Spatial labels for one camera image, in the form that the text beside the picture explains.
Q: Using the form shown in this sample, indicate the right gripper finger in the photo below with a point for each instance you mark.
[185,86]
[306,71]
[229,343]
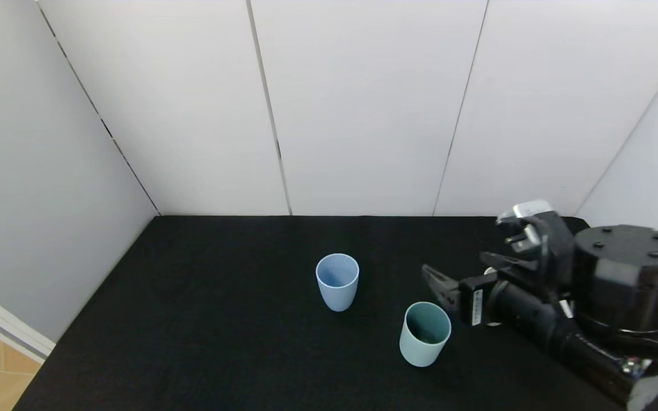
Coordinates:
[512,264]
[446,288]

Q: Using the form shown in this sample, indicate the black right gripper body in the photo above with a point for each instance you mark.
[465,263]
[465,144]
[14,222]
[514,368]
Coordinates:
[473,301]

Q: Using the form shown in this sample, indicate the teal plastic cup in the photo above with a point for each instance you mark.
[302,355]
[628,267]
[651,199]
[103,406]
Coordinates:
[420,348]

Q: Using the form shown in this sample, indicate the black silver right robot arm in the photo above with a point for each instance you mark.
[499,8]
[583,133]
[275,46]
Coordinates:
[620,274]

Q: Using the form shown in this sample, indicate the beige plastic cup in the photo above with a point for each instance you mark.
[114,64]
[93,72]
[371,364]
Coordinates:
[490,270]

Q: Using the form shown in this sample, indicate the light blue plastic cup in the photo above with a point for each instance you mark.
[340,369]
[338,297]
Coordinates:
[337,285]

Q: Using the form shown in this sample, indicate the black table cloth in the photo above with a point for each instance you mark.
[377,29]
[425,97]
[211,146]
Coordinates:
[220,319]

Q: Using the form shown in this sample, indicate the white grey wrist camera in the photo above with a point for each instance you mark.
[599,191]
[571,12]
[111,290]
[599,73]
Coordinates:
[526,214]

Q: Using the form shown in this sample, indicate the white wall baseboard trim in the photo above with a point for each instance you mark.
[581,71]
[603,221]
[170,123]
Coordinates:
[3,328]

